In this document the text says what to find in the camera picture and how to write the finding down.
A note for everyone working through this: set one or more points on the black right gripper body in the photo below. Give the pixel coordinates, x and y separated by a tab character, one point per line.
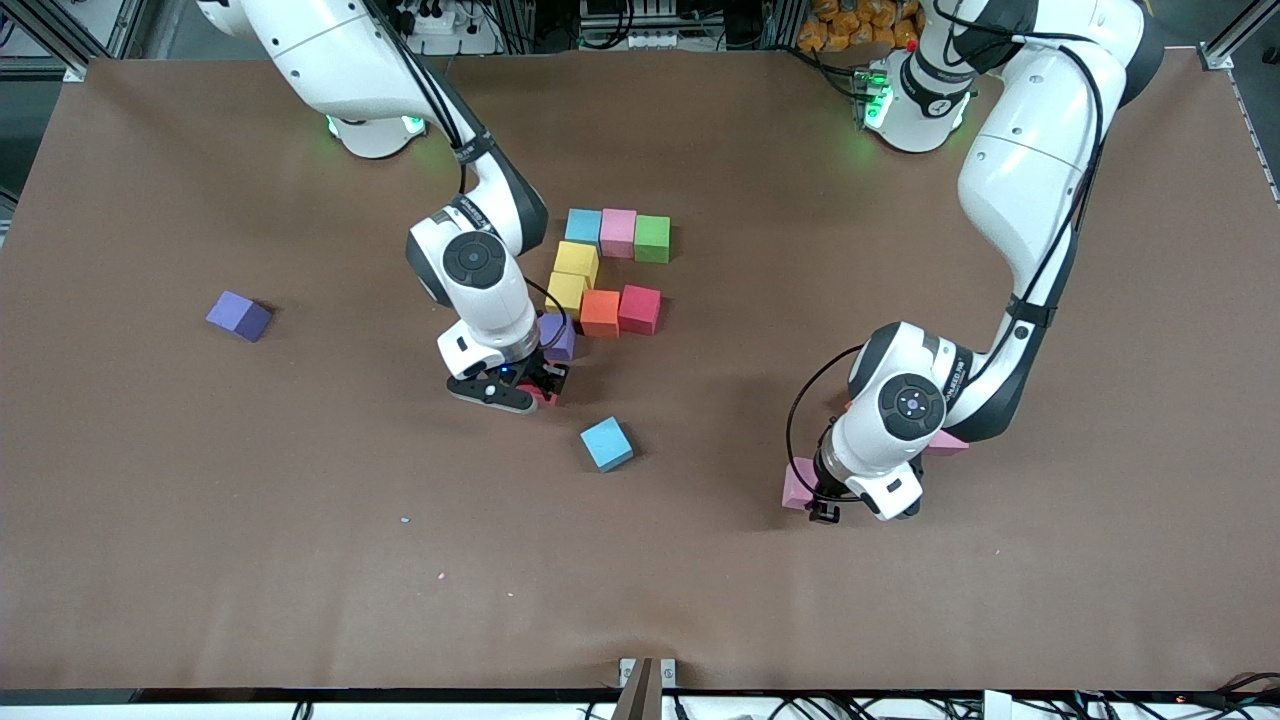
546	374

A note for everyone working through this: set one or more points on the red foam cube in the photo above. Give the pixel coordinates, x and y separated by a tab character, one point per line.
545	398
640	310

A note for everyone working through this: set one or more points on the pink foam cube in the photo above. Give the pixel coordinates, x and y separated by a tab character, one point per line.
797	485
619	232
948	443

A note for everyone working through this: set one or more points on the purple foam cube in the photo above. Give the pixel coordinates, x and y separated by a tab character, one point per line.
238	315
560	338

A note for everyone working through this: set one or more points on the orange foam cube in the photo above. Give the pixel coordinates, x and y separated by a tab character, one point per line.
601	312

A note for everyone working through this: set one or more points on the blue foam cube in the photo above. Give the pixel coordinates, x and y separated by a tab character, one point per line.
584	226
607	444

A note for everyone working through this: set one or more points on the yellow foam cube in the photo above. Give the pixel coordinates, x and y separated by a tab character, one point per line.
568	290
577	260

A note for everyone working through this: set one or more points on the green foam cube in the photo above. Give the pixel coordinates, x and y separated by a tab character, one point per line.
652	240

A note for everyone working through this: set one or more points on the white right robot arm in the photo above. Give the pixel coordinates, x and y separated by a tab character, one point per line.
480	280

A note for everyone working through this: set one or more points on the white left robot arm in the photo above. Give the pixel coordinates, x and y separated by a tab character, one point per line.
900	420

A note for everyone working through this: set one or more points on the small white box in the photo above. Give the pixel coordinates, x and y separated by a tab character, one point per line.
997	706

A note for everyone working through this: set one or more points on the white electronic device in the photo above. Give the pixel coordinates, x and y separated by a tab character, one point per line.
630	40

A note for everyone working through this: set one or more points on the white power strip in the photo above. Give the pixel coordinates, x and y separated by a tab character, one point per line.
445	25

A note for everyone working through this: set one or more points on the orange mesh bag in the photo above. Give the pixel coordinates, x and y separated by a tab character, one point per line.
850	25

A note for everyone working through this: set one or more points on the grey metal bracket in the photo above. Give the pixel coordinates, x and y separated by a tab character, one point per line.
647	690

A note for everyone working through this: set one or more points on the aluminium frame post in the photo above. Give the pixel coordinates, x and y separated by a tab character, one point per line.
518	25
780	25

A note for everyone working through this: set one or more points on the aluminium frame profile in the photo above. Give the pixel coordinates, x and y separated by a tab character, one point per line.
1215	55
40	42

